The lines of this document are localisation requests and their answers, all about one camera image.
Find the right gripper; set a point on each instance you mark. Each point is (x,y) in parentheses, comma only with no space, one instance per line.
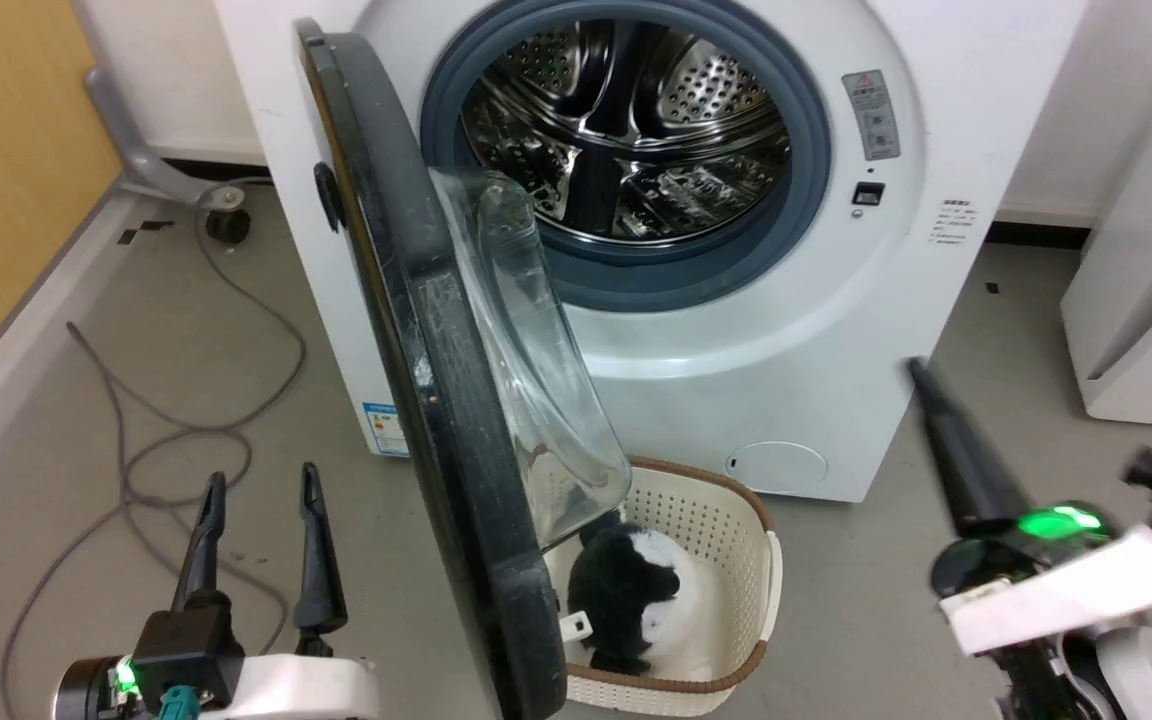
(1056,590)

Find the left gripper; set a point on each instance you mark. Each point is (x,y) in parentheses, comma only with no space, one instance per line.
(306,690)

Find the black round glass washer door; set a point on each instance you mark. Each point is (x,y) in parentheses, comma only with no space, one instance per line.
(456,450)

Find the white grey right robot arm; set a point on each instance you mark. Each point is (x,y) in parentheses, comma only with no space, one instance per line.
(1136,680)

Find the white front-load washing machine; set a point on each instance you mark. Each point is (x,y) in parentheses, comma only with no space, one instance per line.
(736,380)

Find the black door latch socket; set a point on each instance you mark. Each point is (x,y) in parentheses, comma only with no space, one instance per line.
(868,193)

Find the grey rubber door gasket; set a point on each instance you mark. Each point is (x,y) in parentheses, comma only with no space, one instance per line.
(808,150)

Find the blue energy label sticker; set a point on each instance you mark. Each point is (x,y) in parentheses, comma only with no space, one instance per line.
(386,430)

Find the round white filter cover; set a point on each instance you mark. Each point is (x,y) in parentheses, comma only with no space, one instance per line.
(776,467)

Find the small printed text label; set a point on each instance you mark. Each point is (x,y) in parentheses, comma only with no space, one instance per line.
(956,222)

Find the cream plastic laundry basket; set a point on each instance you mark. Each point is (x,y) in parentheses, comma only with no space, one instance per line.
(716,530)

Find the black and white plush toy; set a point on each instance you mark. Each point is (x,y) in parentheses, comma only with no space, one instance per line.
(616,590)

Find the grey warning sticker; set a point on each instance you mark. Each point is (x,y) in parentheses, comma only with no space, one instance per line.
(872,115)

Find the perforated steel washer drum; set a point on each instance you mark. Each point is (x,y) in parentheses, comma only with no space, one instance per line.
(636,130)

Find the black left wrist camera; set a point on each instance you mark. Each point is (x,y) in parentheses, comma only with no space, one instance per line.
(186,650)

